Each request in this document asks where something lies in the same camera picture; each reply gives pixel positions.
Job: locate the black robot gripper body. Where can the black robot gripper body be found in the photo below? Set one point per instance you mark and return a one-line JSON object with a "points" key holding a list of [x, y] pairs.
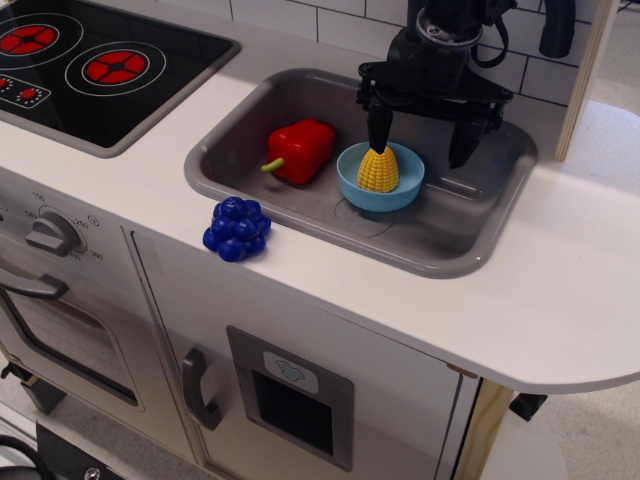
{"points": [[430, 77]]}

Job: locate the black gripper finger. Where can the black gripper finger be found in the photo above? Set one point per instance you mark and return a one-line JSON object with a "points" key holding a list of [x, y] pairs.
{"points": [[465, 139], [379, 121]]}

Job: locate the yellow toy corn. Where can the yellow toy corn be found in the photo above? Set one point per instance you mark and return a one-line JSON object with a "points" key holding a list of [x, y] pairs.
{"points": [[378, 172]]}

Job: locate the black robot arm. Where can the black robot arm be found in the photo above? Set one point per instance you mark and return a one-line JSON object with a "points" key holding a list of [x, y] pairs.
{"points": [[460, 18]]}

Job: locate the light blue plastic bowl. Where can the light blue plastic bowl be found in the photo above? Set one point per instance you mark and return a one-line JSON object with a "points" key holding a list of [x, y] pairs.
{"points": [[411, 173]]}

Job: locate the grey toy sink basin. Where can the grey toy sink basin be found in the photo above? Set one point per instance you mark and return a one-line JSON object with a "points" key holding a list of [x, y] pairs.
{"points": [[448, 231]]}

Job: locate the red toy bell pepper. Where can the red toy bell pepper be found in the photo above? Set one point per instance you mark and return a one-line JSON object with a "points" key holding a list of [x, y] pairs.
{"points": [[297, 151]]}

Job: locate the dark grey toy faucet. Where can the dark grey toy faucet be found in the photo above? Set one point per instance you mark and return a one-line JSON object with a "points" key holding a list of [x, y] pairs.
{"points": [[558, 31]]}

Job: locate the blue toy grapes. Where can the blue toy grapes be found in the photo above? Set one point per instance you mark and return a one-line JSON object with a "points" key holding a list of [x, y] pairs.
{"points": [[238, 229]]}

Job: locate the black toy stovetop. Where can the black toy stovetop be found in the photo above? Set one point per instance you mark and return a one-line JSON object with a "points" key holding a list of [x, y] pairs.
{"points": [[96, 78]]}

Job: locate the white cabinet door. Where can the white cabinet door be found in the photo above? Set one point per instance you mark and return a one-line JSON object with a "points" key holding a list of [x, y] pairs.
{"points": [[410, 409]]}

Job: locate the grey ice dispenser panel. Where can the grey ice dispenser panel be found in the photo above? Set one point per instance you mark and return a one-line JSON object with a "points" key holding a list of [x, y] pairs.
{"points": [[295, 399]]}

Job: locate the grey oven knob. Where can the grey oven knob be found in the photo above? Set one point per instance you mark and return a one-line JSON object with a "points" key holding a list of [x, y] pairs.
{"points": [[51, 233]]}

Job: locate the white oven door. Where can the white oven door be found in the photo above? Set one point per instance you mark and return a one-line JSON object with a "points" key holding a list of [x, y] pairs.
{"points": [[95, 343]]}

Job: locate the wooden side post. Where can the wooden side post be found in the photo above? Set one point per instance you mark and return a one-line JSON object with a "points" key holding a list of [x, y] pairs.
{"points": [[600, 30]]}

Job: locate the grey cabinet door handle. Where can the grey cabinet door handle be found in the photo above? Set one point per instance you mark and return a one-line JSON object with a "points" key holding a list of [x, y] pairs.
{"points": [[193, 369]]}

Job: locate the grey oven door handle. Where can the grey oven door handle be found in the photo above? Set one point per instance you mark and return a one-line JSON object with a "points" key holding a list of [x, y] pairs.
{"points": [[28, 284]]}

